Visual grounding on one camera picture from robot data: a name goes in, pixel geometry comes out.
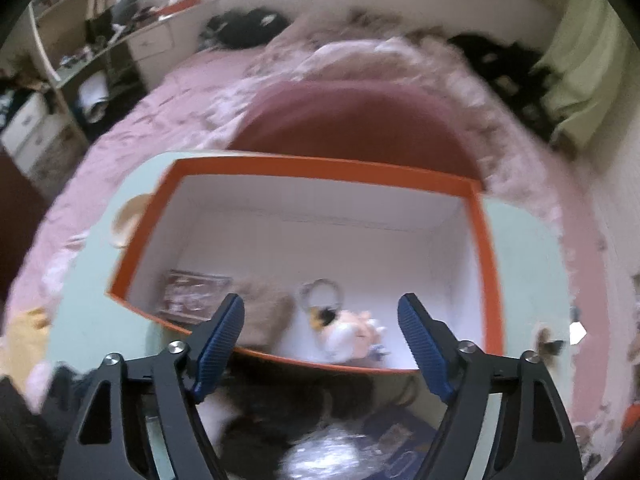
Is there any white rolled mat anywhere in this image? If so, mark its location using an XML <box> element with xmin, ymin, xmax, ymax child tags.
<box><xmin>77</xmin><ymin>72</ymin><xmax>111</xmax><ymax>121</ymax></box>

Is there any clear plastic bag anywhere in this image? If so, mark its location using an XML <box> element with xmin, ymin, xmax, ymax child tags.
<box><xmin>280</xmin><ymin>430</ymin><xmax>371</xmax><ymax>480</ymax></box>

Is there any white pink plush keychain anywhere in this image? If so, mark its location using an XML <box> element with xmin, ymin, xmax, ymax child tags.
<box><xmin>299</xmin><ymin>277</ymin><xmax>388</xmax><ymax>363</ymax></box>

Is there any white drawer cabinet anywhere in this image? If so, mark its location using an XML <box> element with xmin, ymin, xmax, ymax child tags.
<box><xmin>0</xmin><ymin>90</ymin><xmax>88</xmax><ymax>186</ymax></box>

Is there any white desk with drawers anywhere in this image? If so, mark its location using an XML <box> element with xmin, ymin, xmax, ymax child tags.
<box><xmin>55</xmin><ymin>0</ymin><xmax>221</xmax><ymax>91</ymax></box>

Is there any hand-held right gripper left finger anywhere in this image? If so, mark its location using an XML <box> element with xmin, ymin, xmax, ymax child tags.
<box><xmin>59</xmin><ymin>292</ymin><xmax>246</xmax><ymax>480</ymax></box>

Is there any dark cloth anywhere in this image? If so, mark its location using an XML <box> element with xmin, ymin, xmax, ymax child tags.
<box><xmin>0</xmin><ymin>365</ymin><xmax>96</xmax><ymax>480</ymax></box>

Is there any light green cartoon desktop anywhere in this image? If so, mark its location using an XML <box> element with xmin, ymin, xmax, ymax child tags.
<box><xmin>45</xmin><ymin>147</ymin><xmax>576</xmax><ymax>480</ymax></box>

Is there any brown printed small box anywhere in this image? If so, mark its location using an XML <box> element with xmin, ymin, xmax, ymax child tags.
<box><xmin>160</xmin><ymin>269</ymin><xmax>233</xmax><ymax>323</ymax></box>

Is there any light green curtain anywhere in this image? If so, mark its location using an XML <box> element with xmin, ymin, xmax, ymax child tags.
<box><xmin>530</xmin><ymin>0</ymin><xmax>631</xmax><ymax>151</ymax></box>

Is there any black white striped clothes pile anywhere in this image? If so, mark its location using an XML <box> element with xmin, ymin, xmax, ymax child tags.
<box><xmin>200</xmin><ymin>7</ymin><xmax>291</xmax><ymax>48</ymax></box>

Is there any orange cardboard box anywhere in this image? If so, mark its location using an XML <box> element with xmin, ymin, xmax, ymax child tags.
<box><xmin>105</xmin><ymin>156</ymin><xmax>503</xmax><ymax>375</ymax></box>

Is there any dark blue box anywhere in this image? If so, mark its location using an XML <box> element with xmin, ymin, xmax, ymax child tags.
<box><xmin>360</xmin><ymin>402</ymin><xmax>441</xmax><ymax>480</ymax></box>

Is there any pink floral blanket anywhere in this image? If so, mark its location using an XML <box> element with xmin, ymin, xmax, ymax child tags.
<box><xmin>0</xmin><ymin>35</ymin><xmax>640</xmax><ymax>480</ymax></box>

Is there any yellow cloth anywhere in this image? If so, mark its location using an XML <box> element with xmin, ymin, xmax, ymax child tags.
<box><xmin>0</xmin><ymin>307</ymin><xmax>53</xmax><ymax>381</ymax></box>

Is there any white shelf unit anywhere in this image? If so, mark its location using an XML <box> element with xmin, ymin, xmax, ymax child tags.
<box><xmin>27</xmin><ymin>0</ymin><xmax>93</xmax><ymax>86</ymax></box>

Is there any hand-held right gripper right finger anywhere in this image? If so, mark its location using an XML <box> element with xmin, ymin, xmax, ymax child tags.
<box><xmin>397</xmin><ymin>292</ymin><xmax>585</xmax><ymax>480</ymax></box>

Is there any beige furry pouch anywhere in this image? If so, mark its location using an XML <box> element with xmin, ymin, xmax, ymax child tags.
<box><xmin>232</xmin><ymin>277</ymin><xmax>296</xmax><ymax>351</ymax></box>

